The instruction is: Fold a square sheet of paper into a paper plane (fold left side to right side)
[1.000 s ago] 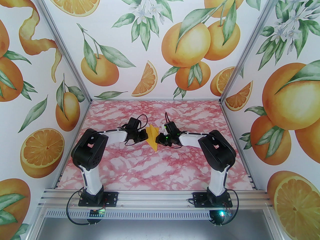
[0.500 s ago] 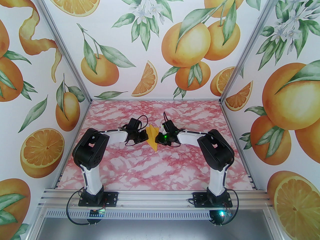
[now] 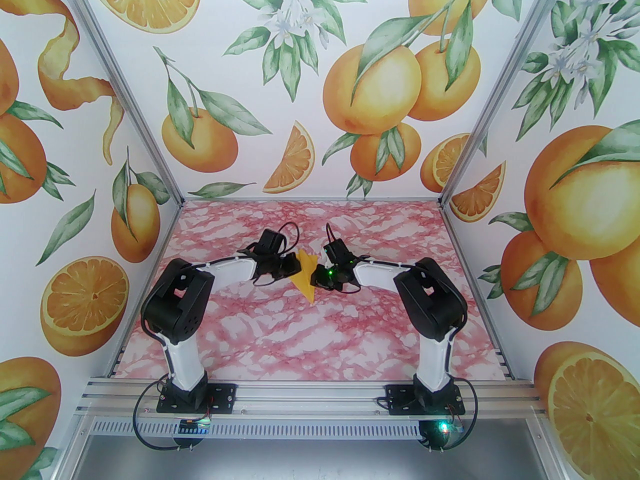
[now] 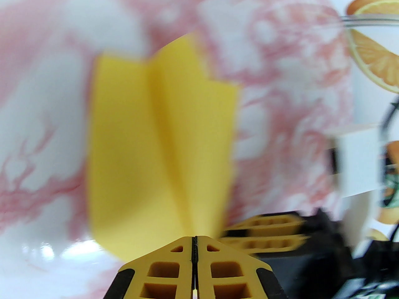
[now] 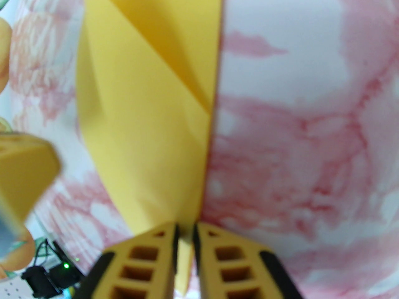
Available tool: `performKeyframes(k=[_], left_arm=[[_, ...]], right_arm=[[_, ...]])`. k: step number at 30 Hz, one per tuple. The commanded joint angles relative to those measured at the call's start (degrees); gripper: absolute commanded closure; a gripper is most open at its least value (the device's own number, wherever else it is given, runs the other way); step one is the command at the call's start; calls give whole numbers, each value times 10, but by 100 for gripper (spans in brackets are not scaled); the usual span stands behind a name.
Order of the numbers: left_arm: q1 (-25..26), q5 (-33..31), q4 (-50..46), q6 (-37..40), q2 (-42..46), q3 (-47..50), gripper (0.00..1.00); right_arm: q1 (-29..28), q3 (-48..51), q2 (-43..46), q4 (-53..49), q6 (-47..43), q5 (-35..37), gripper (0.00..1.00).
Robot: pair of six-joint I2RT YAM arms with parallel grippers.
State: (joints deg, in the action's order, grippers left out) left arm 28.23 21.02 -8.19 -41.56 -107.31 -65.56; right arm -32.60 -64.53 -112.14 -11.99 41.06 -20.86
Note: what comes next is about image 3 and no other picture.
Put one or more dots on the yellow paper sheet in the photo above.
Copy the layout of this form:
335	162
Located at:
306	280

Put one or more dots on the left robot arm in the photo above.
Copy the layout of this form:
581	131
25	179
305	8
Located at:
177	298

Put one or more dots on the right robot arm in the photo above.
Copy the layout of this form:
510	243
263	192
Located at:
430	298

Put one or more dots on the perforated metal strip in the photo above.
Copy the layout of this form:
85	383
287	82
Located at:
300	429

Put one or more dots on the small circuit board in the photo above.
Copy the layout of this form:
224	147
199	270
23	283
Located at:
195	425

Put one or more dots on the grey metal panel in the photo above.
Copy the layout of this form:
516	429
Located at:
310	463

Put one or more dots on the black controller with green light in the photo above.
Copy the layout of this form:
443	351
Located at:
440	430

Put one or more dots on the aluminium mounting rail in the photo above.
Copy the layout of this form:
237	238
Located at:
310	398

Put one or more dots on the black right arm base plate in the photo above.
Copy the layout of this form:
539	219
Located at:
400	400

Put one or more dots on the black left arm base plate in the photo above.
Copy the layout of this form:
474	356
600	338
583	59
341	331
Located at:
222	398

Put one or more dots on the aluminium side rail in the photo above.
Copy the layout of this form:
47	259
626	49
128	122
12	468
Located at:
505	363

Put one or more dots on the aluminium corner post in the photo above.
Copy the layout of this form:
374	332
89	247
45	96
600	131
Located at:
125	86
501	86

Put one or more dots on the aluminium frame bar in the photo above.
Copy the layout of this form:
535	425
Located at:
70	448
550	448

